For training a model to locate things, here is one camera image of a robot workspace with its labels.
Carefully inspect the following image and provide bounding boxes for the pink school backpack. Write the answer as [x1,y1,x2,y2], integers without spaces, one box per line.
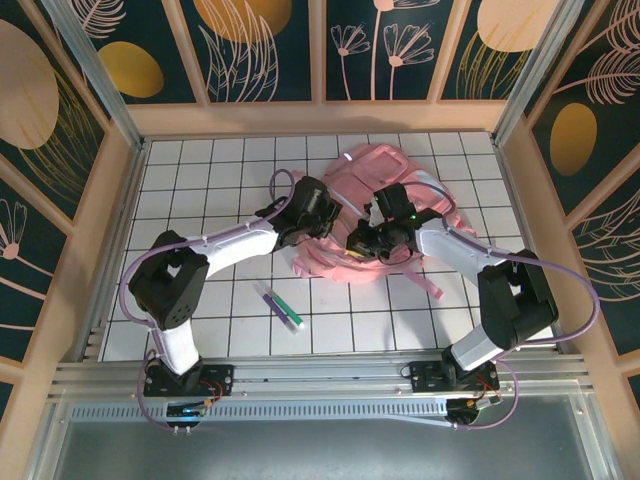
[289,143,479,302]

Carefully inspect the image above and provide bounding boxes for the green pen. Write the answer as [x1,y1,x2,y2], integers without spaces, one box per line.
[272,294,308,330]

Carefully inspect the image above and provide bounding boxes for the purple pen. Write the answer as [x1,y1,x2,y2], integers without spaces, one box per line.
[258,286,301,335]

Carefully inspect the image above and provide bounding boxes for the small controller circuit board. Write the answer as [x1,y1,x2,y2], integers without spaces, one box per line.
[164,398,211,432]
[446,394,504,430]

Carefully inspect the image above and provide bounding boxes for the grey metal sheet panel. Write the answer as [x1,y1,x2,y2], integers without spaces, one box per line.
[27,392,619,480]

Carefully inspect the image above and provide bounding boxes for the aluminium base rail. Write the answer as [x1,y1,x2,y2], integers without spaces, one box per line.
[47,353,599,401]

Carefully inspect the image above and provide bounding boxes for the aluminium table side rail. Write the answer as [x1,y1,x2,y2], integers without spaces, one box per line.
[77,137,151,362]
[492,134,572,357]

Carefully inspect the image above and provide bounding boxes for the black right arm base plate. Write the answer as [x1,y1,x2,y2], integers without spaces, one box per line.
[408,359,500,394]

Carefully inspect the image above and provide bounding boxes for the slotted grey cable duct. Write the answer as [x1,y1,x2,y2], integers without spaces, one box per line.
[69,399,454,425]

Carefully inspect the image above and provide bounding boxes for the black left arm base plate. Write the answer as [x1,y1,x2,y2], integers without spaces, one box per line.
[143,363,236,397]

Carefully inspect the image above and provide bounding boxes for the aluminium frame post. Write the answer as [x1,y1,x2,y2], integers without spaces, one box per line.
[39,0,147,151]
[492,0,597,146]

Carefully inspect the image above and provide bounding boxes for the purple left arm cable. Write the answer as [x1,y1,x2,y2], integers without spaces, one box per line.
[122,168,301,434]

